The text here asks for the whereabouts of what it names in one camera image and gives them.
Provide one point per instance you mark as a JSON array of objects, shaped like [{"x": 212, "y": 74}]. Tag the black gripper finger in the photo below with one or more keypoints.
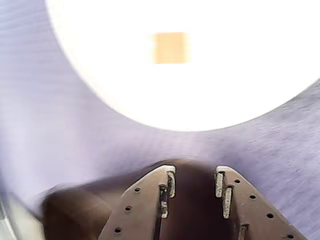
[
  {"x": 140, "y": 205},
  {"x": 255, "y": 215}
]

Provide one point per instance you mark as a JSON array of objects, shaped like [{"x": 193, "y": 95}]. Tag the black round recipient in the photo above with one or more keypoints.
[{"x": 195, "y": 200}]

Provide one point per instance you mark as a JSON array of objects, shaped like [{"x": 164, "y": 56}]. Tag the white round plate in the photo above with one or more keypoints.
[{"x": 200, "y": 95}]

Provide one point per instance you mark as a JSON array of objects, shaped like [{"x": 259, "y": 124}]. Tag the blue textured cloth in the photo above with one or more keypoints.
[{"x": 37, "y": 100}]

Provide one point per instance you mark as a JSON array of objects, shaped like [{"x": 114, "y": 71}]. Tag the red cube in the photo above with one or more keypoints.
[{"x": 172, "y": 47}]

